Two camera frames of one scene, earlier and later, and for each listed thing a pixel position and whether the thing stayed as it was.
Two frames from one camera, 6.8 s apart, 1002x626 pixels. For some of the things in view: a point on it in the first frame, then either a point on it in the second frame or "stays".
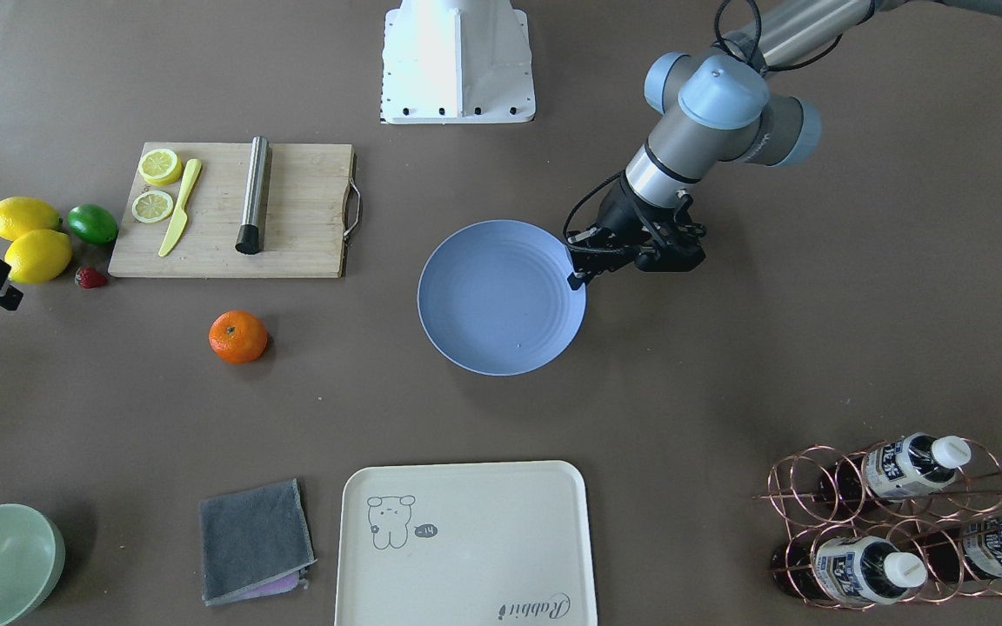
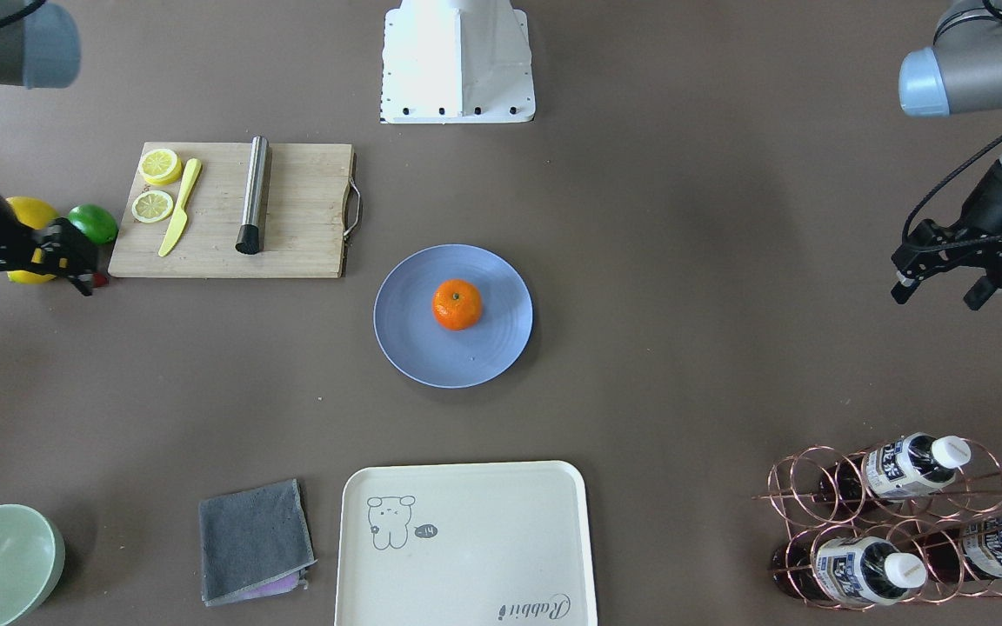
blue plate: (494, 298) -> (404, 320)
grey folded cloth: (254, 542) stays
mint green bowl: (0, 564) stays
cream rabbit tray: (464, 544) stays
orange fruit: (237, 336) -> (456, 303)
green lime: (93, 223) stays
